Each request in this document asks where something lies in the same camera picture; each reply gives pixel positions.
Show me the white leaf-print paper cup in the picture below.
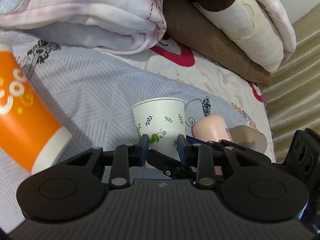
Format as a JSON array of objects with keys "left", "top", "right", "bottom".
[{"left": 131, "top": 98, "right": 186, "bottom": 160}]

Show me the pink cylindrical cup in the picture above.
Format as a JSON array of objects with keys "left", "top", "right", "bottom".
[{"left": 192, "top": 114, "right": 233, "bottom": 142}]

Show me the brown cup lid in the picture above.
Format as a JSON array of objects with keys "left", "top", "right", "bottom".
[{"left": 229, "top": 125, "right": 267, "bottom": 153}]

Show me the orange white paper cup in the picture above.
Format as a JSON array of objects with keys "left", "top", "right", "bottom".
[{"left": 1, "top": 43, "right": 72, "bottom": 174}]

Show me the light blue patterned cloth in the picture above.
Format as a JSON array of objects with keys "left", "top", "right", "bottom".
[{"left": 1, "top": 31, "right": 246, "bottom": 233}]

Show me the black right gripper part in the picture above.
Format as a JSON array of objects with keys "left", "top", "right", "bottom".
[{"left": 279, "top": 128, "right": 319, "bottom": 183}]

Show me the beige curtain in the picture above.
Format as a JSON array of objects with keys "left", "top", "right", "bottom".
[{"left": 263, "top": 8, "right": 319, "bottom": 163}]

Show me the cartoon print bed sheet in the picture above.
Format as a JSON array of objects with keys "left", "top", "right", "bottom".
[{"left": 116, "top": 35, "right": 276, "bottom": 161}]

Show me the pink white folded blanket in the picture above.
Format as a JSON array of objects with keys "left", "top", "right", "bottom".
[{"left": 1, "top": 0, "right": 167, "bottom": 55}]

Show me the brown folded blanket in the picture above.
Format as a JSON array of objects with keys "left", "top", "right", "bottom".
[{"left": 163, "top": 0, "right": 271, "bottom": 86}]

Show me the cream folded blanket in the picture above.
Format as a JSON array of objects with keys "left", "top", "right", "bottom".
[{"left": 190, "top": 0, "right": 297, "bottom": 73}]

